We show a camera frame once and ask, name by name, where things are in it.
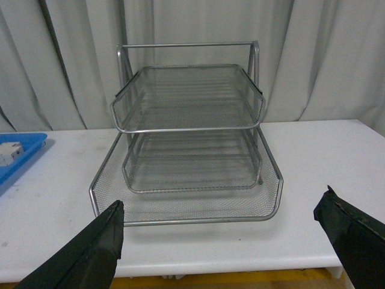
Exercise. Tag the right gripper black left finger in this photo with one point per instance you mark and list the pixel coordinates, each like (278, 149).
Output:
(89, 260)

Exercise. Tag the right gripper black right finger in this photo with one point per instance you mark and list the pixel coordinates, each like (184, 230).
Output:
(356, 237)

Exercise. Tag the silver mesh letter rack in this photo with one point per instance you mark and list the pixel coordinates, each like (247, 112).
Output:
(189, 147)

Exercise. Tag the blue plastic tray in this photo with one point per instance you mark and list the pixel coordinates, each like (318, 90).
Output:
(33, 144)

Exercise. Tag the white circuit breaker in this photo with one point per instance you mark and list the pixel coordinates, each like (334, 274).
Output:
(10, 151)

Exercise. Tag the white curtain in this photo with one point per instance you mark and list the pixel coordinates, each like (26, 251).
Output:
(319, 60)

